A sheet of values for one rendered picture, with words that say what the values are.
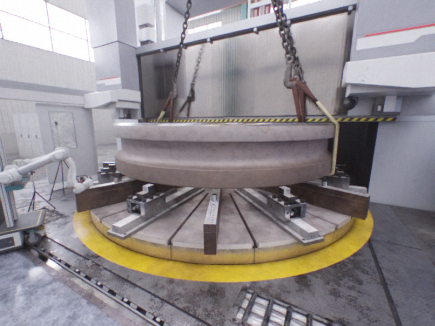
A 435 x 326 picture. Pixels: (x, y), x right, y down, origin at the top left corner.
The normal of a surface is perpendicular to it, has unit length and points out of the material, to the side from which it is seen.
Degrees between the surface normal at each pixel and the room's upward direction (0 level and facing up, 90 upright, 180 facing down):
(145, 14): 90
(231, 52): 90
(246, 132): 90
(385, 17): 90
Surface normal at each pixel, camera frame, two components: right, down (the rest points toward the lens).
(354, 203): -0.75, 0.13
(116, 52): -0.47, 0.17
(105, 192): 0.66, 0.15
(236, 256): 0.05, 0.19
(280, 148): 0.33, 0.18
